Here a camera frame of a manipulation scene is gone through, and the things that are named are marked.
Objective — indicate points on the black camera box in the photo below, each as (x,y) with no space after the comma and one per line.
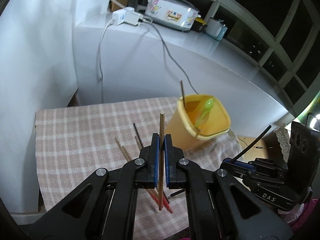
(303,158)

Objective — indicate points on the black yellow pot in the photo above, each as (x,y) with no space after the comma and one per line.
(199,25)

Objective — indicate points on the yellow plastic container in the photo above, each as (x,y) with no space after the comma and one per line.
(182,128)

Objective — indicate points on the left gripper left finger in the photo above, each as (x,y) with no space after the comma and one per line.
(151,156)

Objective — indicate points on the white power strip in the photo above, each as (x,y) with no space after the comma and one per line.
(127,15)

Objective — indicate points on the floral white rice cooker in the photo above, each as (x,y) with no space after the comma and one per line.
(176,14)

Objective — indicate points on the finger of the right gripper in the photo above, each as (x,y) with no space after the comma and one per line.
(237,168)

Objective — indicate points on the green plastic spoon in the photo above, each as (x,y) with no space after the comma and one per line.
(207,108)

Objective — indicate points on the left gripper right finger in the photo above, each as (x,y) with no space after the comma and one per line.
(174,177)

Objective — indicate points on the window frame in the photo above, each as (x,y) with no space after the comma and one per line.
(280,36)

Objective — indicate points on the white blue kettle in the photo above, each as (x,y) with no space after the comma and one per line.
(216,29)

